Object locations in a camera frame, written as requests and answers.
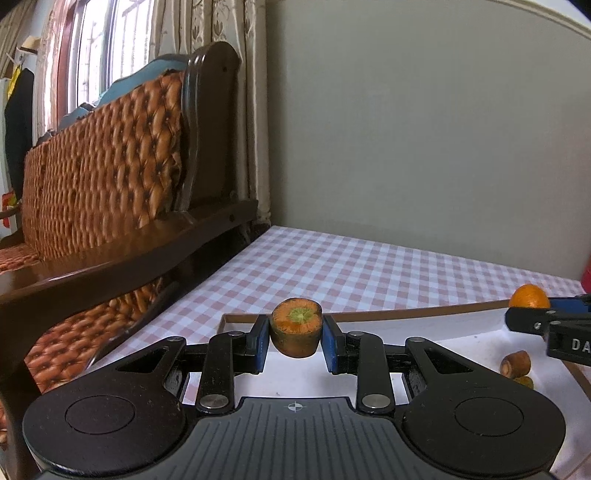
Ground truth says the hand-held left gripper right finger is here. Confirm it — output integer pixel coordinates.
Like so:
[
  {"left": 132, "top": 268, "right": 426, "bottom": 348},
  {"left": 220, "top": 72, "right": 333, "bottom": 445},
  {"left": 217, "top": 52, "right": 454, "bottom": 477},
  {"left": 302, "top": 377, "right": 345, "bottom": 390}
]
[{"left": 323, "top": 315, "right": 479, "bottom": 415}]

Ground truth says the beige curtain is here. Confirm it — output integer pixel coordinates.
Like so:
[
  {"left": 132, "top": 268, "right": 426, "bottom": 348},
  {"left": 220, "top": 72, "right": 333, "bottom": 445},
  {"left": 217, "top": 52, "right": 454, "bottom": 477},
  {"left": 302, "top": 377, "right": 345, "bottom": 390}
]
[{"left": 152, "top": 0, "right": 273, "bottom": 227}]

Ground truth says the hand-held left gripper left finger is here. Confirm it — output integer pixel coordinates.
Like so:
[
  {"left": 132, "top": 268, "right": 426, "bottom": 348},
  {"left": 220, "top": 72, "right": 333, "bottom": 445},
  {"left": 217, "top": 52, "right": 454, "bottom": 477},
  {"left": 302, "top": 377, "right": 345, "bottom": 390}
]
[{"left": 115, "top": 315, "right": 270, "bottom": 414}]

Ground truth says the blue cloth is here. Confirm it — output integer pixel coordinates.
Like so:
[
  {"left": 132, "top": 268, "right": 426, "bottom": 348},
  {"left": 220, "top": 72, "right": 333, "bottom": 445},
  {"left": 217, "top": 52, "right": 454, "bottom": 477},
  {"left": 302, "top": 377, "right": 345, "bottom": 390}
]
[{"left": 60, "top": 55, "right": 190, "bottom": 134}]

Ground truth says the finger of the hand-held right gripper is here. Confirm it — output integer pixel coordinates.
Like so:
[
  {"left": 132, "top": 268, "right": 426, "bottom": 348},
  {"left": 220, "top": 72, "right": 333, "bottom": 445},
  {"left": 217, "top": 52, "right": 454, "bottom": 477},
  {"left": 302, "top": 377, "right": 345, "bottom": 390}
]
[
  {"left": 549, "top": 293, "right": 591, "bottom": 319},
  {"left": 505, "top": 307, "right": 563, "bottom": 334}
]

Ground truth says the carrot piece with green core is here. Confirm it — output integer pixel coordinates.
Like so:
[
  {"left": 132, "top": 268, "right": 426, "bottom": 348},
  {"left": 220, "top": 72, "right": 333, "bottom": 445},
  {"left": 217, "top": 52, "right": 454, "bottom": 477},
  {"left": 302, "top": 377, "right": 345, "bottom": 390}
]
[{"left": 270, "top": 298, "right": 323, "bottom": 358}]

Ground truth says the pink checkered tablecloth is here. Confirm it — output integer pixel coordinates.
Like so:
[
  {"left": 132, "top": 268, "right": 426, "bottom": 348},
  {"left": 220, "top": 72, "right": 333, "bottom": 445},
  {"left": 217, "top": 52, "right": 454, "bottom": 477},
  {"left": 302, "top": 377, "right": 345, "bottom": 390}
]
[{"left": 88, "top": 225, "right": 591, "bottom": 407}]

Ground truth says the orange carrot piece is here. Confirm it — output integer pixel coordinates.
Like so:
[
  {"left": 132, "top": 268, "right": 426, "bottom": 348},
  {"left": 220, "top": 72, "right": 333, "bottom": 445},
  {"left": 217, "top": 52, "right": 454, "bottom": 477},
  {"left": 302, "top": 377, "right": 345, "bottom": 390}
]
[{"left": 509, "top": 284, "right": 551, "bottom": 309}]

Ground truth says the window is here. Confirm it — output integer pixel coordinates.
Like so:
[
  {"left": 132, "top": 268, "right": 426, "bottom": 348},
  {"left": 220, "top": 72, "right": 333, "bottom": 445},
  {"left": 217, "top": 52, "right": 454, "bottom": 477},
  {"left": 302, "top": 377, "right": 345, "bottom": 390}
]
[{"left": 55, "top": 0, "right": 158, "bottom": 116}]

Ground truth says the dark hanging garment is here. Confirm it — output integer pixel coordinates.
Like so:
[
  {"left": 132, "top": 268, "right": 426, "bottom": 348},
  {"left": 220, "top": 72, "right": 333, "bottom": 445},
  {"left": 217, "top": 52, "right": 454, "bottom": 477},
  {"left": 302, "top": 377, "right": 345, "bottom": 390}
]
[{"left": 4, "top": 68, "right": 36, "bottom": 199}]

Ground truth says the wooden sofa with woven cushions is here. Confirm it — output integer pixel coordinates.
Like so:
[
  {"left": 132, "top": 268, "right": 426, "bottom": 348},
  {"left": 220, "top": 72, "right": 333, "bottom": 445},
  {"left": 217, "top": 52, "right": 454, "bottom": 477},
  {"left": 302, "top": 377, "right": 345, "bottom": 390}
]
[{"left": 0, "top": 41, "right": 259, "bottom": 480}]

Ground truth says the white cutting board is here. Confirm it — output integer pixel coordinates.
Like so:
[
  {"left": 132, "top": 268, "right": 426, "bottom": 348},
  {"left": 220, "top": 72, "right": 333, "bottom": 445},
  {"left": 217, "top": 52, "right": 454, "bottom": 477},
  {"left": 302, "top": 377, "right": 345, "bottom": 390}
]
[{"left": 217, "top": 299, "right": 591, "bottom": 480}]

